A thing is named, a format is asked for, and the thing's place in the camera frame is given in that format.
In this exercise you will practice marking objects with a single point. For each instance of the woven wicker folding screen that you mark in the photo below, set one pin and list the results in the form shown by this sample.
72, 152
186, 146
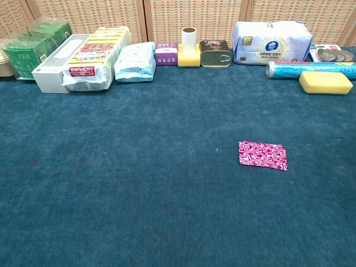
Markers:
194, 14

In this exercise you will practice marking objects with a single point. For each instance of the yellow notched sponge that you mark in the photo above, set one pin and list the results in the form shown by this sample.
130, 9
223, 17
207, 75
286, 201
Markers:
189, 59

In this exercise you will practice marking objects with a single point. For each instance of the yellow red snack package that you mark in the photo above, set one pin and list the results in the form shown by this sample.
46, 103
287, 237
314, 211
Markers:
94, 55

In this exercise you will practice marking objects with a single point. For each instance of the dark gold luncheon meat can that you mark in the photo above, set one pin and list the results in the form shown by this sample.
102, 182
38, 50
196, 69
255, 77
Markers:
214, 55

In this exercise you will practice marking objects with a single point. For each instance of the beige lidded food container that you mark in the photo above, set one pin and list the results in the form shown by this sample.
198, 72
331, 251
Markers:
5, 66

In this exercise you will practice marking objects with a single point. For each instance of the light blue wet wipes pack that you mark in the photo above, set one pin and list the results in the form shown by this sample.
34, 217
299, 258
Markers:
135, 61

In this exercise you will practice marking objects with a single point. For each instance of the white power strip box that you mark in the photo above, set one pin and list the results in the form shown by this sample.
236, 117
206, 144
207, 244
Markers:
50, 75

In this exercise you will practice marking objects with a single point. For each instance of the pink patterned card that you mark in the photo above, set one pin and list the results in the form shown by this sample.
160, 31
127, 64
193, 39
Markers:
261, 155

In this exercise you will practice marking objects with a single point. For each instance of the white blue tissue pack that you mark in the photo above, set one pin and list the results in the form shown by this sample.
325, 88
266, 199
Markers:
269, 41

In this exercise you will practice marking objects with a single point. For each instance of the teal table cloth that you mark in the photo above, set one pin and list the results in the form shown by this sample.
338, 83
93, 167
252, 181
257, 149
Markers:
111, 167

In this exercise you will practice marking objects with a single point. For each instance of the small purple box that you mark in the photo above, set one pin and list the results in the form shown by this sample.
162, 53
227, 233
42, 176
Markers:
166, 55

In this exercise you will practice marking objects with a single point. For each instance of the clear box green tea bags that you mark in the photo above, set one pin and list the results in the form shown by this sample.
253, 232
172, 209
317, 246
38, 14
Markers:
25, 55

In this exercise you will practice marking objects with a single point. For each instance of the yellow green scouring sponge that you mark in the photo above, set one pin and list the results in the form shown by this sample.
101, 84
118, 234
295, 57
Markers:
325, 82

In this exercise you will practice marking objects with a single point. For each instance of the white paper roll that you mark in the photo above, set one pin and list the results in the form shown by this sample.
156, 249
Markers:
189, 39

